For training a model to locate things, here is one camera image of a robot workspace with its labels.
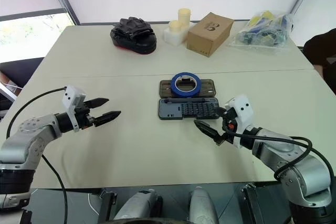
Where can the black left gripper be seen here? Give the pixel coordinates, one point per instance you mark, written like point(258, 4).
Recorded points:
point(83, 119)

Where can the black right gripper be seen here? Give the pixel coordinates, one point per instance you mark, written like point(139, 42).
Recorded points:
point(228, 124)

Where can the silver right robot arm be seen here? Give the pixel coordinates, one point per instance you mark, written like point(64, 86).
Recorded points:
point(296, 163)

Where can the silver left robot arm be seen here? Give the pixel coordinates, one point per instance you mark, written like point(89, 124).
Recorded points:
point(31, 140)

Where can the grey tool case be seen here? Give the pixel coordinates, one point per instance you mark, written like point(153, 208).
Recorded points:
point(170, 110)

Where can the blue tape roll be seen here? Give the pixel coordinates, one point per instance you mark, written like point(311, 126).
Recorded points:
point(173, 85)

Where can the black boxing focus mitt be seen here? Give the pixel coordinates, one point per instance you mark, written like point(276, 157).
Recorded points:
point(134, 36)

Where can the silver rounded robot leg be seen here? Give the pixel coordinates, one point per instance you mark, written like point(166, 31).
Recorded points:
point(202, 205)
point(137, 205)

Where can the brown cardboard box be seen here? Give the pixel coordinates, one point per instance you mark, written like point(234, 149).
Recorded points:
point(207, 35)

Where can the short cream plastic jar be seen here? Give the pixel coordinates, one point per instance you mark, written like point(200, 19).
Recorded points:
point(175, 26)

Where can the clear plastic bag of items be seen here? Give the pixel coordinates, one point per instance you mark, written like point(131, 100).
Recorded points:
point(265, 32)

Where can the tall cream plastic jar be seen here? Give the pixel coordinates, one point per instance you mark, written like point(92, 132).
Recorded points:
point(184, 16)

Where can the person in dark clothing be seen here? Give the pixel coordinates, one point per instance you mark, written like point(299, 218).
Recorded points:
point(320, 48)

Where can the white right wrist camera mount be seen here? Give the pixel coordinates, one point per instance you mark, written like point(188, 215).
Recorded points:
point(242, 108)

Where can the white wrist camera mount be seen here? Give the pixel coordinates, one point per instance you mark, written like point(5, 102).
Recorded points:
point(72, 95)
point(242, 108)

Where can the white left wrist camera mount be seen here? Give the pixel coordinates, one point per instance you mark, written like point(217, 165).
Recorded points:
point(72, 95)

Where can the black metal bracket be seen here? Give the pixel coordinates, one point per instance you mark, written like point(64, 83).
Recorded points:
point(106, 207)
point(253, 203)

